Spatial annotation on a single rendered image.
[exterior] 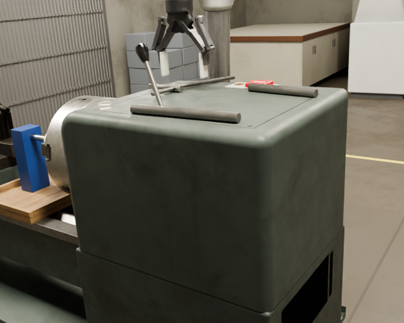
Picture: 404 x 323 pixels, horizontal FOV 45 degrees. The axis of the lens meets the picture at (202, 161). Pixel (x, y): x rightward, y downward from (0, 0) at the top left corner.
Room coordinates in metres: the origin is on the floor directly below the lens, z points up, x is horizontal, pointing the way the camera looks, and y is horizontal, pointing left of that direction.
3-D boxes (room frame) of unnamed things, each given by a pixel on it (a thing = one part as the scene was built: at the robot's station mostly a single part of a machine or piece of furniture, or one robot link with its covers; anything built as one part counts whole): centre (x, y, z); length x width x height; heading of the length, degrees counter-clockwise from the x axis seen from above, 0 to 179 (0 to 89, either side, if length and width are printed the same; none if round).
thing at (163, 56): (1.44, 0.09, 1.33); 0.03 x 0.01 x 0.07; 145
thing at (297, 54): (8.42, -1.37, 0.43); 2.29 x 1.85 x 0.86; 146
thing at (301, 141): (1.24, -0.02, 1.06); 0.59 x 0.48 x 0.39; 55
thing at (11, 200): (1.62, 0.56, 0.89); 0.36 x 0.30 x 0.04; 145
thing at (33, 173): (1.65, 0.60, 1.00); 0.08 x 0.06 x 0.23; 145
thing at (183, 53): (7.15, 0.36, 0.52); 1.08 x 0.70 x 1.04; 146
